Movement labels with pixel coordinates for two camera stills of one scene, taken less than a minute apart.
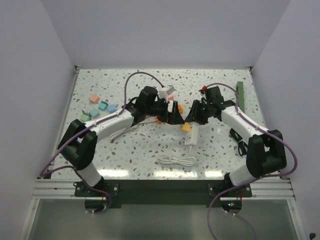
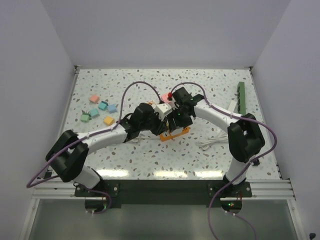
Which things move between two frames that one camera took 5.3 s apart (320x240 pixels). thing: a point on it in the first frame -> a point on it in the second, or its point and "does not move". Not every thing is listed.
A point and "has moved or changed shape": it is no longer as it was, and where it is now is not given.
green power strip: x=240 y=89 does not move
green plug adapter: x=85 y=117 does not move
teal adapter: x=94 y=113 does not move
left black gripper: x=174 y=117 -> x=161 y=125
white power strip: x=191 y=136 has moved or changed shape
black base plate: x=164 y=193 does not move
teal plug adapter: x=103 y=106 does not move
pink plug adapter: x=94 y=99 does not move
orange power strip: x=158 y=121 has moved or changed shape
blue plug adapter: x=112 y=108 does not move
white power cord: x=188 y=161 -> x=222 y=137
